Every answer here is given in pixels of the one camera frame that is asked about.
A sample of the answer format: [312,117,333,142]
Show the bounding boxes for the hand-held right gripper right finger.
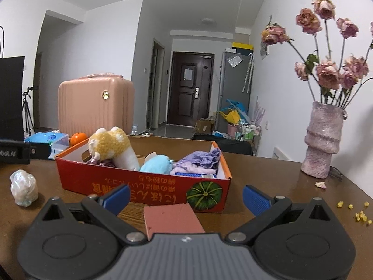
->
[226,184,333,244]

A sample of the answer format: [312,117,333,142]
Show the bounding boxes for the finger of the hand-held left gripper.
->
[29,143,52,160]

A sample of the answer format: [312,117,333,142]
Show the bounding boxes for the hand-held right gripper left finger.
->
[41,184,148,244]

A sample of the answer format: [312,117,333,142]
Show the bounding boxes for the red cardboard box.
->
[55,136,233,213]

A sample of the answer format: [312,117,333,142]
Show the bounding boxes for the iridescent white pouch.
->
[10,169,39,207]

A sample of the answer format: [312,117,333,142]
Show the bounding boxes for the pink satin scrunchie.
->
[84,155,117,169]

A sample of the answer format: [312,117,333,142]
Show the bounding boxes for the light blue plush toy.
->
[140,152,175,172]

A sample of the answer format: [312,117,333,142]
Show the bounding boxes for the yellow plush toy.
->
[87,127,131,167]

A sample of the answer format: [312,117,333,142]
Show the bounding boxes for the pink sponge block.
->
[143,203,206,240]

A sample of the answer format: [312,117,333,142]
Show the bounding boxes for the purple drawstring pouch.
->
[178,148,222,170]

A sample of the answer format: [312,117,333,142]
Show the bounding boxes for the lilac fluffy headband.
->
[170,163,218,177]

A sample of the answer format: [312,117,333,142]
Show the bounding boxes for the blue tissue pack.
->
[25,131,69,160]

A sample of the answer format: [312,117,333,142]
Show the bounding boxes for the orange fruit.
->
[70,133,88,146]

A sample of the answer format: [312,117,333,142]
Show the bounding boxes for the black paper bag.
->
[0,26,25,140]

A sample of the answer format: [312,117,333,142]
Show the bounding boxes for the cart with bottles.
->
[236,122,261,143]

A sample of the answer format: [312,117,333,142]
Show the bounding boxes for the pink ribbed suitcase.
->
[58,74,135,140]

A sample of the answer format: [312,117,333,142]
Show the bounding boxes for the purple feathery decoration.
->
[252,96,266,126]

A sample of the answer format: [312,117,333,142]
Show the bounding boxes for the cardboard box on floor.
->
[195,119,215,135]

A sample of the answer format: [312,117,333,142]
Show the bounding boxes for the pink textured vase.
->
[301,101,349,179]

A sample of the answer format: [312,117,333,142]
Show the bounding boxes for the scattered yellow crumbs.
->
[336,201,373,226]

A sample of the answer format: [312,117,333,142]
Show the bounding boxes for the grey refrigerator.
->
[217,49,254,129]

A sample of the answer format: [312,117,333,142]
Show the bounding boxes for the dark brown entrance door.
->
[167,52,215,127]

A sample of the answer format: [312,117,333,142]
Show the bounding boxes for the hanging clear umbrella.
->
[242,54,254,94]

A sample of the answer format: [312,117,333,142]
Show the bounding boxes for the bunch of dried pink roses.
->
[261,0,373,108]

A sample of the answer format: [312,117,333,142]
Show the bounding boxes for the black camera tripod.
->
[23,86,38,137]

